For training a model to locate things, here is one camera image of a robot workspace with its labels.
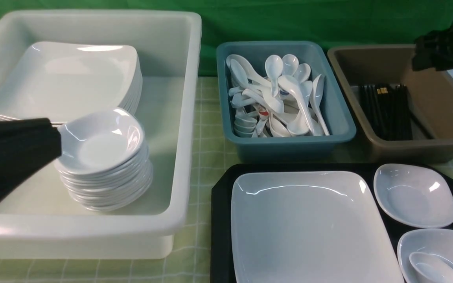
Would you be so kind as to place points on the pile of white soup spoons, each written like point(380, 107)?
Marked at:
point(284, 103)

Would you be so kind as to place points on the stack of white square plates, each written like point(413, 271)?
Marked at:
point(63, 82)

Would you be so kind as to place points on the teal plastic bin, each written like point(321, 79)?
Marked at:
point(288, 149)

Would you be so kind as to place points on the small white bowl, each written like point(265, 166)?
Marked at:
point(438, 242)
point(412, 195)

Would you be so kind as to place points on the white ceramic soup spoon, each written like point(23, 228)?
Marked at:
point(430, 268)

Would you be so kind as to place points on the green checked tablecloth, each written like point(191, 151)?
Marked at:
point(189, 260)

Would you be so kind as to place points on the bundle of black chopsticks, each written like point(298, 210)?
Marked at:
point(388, 110)

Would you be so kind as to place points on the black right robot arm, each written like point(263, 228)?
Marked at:
point(434, 50)

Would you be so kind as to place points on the large white plastic tub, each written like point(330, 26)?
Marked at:
point(39, 220)

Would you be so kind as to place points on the brown plastic bin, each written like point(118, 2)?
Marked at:
point(430, 100)

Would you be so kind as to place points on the black serving tray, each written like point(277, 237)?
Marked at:
point(221, 261)

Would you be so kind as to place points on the green backdrop cloth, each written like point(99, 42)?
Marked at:
point(329, 23)

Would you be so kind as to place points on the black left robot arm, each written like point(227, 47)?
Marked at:
point(26, 146)

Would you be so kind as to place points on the large white square plate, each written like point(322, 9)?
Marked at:
point(309, 227)

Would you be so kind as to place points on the stack of small white bowls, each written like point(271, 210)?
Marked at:
point(105, 163)

